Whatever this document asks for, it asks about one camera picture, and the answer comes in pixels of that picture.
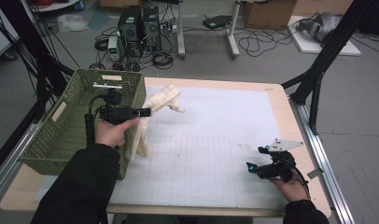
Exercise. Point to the grey rounded device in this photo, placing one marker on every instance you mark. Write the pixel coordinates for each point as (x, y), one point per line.
(321, 26)

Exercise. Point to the large black computer tower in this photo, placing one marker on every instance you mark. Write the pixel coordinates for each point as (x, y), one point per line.
(130, 29)

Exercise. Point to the white power supply unit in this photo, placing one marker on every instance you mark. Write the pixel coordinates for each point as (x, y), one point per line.
(113, 48)

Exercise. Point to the person's right hand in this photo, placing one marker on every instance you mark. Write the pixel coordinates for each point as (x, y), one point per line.
(291, 189)

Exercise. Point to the clear plastic bag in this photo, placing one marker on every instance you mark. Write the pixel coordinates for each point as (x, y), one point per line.
(72, 23)

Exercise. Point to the green woven basket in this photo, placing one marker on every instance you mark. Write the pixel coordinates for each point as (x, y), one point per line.
(66, 124)

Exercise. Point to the brown cardboard box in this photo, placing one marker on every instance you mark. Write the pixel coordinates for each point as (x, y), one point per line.
(268, 14)

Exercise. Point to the white floor board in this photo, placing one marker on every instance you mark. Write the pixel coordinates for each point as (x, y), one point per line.
(309, 46)

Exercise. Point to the cream cloth with egg print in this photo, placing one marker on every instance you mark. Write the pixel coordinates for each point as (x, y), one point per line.
(141, 130)

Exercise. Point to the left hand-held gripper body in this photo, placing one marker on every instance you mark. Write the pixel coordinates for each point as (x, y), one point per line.
(117, 113)

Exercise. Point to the white desk leg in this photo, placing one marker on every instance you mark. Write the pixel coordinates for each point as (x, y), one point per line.
(180, 31)
(233, 34)

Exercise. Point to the aluminium rail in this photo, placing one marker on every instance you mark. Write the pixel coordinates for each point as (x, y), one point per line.
(324, 124)
(10, 161)

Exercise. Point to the white grid mat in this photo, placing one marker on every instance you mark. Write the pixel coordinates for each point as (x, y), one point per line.
(209, 149)

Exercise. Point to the grey metal bracket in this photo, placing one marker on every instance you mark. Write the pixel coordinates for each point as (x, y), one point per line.
(315, 173)

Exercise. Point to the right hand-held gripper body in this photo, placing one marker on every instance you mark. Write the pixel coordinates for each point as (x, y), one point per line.
(276, 169)

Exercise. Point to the slim black computer tower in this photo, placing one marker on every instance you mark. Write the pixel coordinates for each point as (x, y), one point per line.
(151, 28)

